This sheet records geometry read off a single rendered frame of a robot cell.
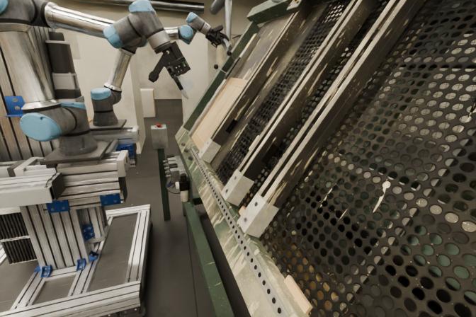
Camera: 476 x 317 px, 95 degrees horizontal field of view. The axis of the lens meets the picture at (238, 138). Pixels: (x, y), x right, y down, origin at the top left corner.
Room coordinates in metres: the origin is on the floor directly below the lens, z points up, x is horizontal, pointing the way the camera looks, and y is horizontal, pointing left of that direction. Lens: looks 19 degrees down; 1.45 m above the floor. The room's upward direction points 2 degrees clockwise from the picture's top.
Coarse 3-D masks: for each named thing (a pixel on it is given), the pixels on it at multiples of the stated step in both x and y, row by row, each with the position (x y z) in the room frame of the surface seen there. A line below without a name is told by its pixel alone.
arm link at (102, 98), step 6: (96, 90) 1.42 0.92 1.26; (102, 90) 1.43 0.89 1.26; (108, 90) 1.45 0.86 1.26; (96, 96) 1.38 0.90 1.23; (102, 96) 1.39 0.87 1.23; (108, 96) 1.42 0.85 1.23; (114, 96) 1.51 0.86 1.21; (96, 102) 1.38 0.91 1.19; (102, 102) 1.39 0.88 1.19; (108, 102) 1.42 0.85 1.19; (114, 102) 1.51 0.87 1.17; (96, 108) 1.38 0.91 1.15; (102, 108) 1.39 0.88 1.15; (108, 108) 1.41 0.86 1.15
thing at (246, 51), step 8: (256, 40) 1.84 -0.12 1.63; (248, 48) 1.81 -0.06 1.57; (240, 56) 1.82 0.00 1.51; (240, 64) 1.79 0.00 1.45; (232, 72) 1.76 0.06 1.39; (224, 80) 1.77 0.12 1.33; (216, 96) 1.71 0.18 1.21; (208, 104) 1.71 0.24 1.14; (200, 120) 1.66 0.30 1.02; (192, 128) 1.67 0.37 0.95
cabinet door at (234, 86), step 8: (232, 80) 1.69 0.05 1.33; (240, 80) 1.57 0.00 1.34; (224, 88) 1.72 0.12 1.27; (232, 88) 1.59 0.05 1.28; (240, 88) 1.48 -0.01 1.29; (224, 96) 1.63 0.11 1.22; (232, 96) 1.50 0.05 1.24; (216, 104) 1.65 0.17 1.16; (224, 104) 1.53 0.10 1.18; (208, 112) 1.67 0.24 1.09; (216, 112) 1.56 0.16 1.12; (224, 112) 1.45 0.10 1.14; (208, 120) 1.57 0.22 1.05; (216, 120) 1.46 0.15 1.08; (200, 128) 1.60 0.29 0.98; (208, 128) 1.48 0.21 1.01; (192, 136) 1.63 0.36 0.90; (200, 136) 1.50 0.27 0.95; (208, 136) 1.40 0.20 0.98; (200, 144) 1.40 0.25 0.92
